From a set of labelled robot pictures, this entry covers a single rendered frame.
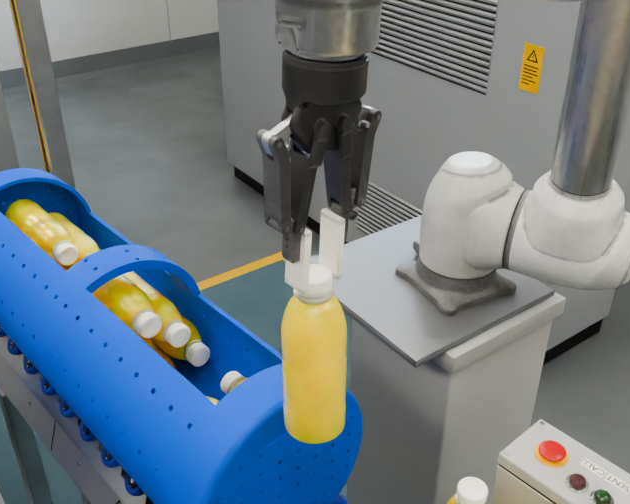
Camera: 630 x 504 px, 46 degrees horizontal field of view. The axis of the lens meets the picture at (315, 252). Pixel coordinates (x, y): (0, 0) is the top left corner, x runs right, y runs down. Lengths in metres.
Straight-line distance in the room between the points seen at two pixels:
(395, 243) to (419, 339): 0.33
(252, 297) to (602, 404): 1.46
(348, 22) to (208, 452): 0.54
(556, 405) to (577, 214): 1.61
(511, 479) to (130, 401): 0.52
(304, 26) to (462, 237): 0.83
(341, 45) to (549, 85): 1.81
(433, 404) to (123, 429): 0.67
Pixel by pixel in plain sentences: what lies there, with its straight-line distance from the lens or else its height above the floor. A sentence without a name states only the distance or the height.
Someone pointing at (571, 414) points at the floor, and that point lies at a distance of 2.82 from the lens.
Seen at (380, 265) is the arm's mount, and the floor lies 1.02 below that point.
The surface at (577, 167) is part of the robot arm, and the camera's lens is 1.27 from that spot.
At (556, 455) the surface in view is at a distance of 1.07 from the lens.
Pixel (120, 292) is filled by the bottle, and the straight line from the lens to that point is 1.21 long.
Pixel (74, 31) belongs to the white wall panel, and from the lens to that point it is 6.10.
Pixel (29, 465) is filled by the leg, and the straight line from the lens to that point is 2.13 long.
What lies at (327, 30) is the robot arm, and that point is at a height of 1.70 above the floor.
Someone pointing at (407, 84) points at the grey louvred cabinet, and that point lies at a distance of 2.84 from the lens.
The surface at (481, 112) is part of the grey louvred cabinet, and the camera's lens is 2.60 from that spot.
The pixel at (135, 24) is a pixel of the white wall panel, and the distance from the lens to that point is 6.27.
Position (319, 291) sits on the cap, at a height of 1.44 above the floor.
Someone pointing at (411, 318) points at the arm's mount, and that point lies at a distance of 1.41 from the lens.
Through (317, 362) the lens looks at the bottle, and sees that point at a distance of 0.77.
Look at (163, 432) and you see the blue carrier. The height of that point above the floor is 1.18.
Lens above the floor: 1.86
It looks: 32 degrees down
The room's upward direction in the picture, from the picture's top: straight up
